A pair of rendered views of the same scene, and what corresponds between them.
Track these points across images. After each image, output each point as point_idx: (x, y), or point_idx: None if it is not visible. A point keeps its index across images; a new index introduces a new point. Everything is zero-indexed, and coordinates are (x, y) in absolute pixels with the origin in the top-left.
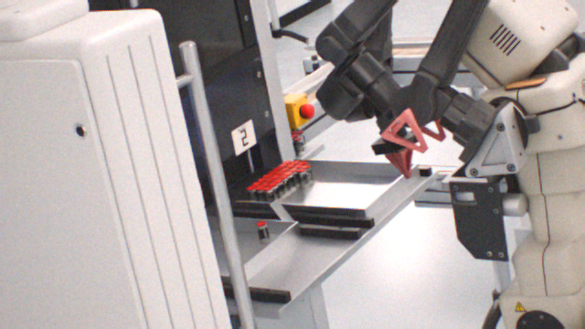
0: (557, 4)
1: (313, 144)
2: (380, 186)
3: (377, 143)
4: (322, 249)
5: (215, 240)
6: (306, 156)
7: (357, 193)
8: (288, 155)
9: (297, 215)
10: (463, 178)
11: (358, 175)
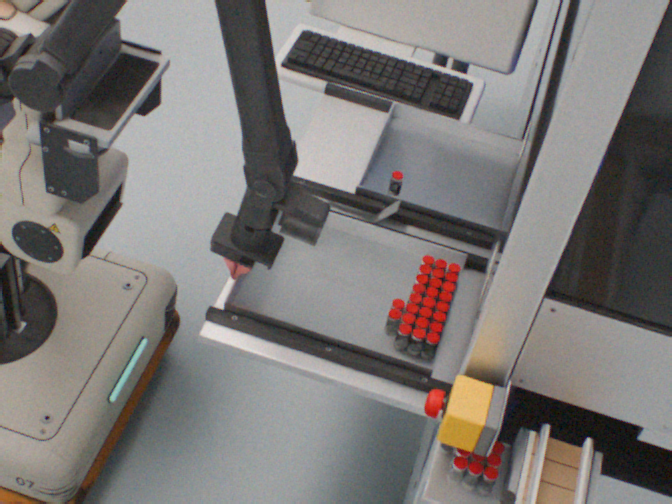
0: None
1: (440, 492)
2: (277, 297)
3: (274, 234)
4: (319, 170)
5: (461, 210)
6: (435, 448)
7: (307, 286)
8: None
9: (369, 221)
10: (145, 57)
11: None
